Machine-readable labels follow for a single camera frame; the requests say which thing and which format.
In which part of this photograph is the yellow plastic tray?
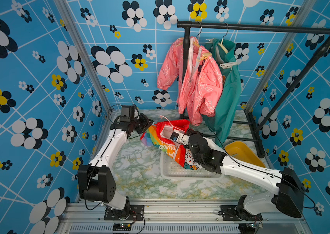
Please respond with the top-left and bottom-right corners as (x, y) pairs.
(224, 141), (265, 168)

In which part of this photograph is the pink jacket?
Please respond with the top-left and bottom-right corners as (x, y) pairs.
(157, 37), (223, 125)

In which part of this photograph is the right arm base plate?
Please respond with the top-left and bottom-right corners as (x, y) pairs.
(218, 205), (263, 222)

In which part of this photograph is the white clothespin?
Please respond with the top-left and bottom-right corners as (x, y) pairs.
(219, 61), (238, 69)

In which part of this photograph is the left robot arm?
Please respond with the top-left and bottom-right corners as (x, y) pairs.
(77, 114), (153, 214)

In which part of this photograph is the wooden hanger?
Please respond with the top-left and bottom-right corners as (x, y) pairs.
(176, 21), (213, 62)

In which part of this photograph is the white hanger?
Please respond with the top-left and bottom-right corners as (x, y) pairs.
(211, 22), (233, 55)

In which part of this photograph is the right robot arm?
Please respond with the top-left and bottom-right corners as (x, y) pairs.
(171, 132), (306, 220)

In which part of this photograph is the white red cartoon jacket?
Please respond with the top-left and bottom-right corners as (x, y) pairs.
(140, 120), (202, 170)

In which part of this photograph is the white plastic basket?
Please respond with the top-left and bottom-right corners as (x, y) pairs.
(160, 151), (224, 180)

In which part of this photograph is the small black electronics board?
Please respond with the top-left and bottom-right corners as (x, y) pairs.
(112, 223), (132, 233)

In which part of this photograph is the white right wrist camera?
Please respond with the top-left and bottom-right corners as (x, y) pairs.
(170, 131), (187, 145)

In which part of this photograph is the black clothes rack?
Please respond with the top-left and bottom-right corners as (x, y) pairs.
(177, 21), (330, 159)

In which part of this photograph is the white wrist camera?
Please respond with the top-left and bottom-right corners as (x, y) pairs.
(121, 105), (138, 118)
(170, 131), (187, 145)

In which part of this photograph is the green jacket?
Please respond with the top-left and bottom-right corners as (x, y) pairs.
(203, 39), (242, 147)

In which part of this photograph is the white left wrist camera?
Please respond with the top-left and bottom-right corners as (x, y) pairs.
(121, 105), (138, 118)

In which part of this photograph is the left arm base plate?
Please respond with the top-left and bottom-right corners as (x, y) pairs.
(104, 205), (144, 221)

